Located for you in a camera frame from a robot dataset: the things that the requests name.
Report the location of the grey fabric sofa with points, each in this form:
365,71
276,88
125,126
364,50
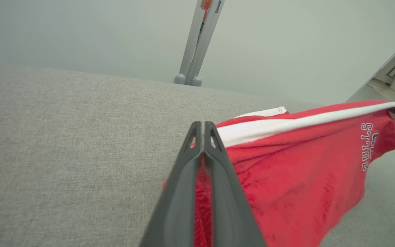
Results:
63,154

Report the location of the grey partition post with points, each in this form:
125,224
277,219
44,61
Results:
197,44

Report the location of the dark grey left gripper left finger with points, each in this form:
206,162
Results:
177,206

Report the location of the red Bulls 23 jersey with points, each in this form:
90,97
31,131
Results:
303,178

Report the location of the orange label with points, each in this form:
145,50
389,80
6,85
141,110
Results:
205,4

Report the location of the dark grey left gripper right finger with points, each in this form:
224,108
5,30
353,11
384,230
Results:
230,212

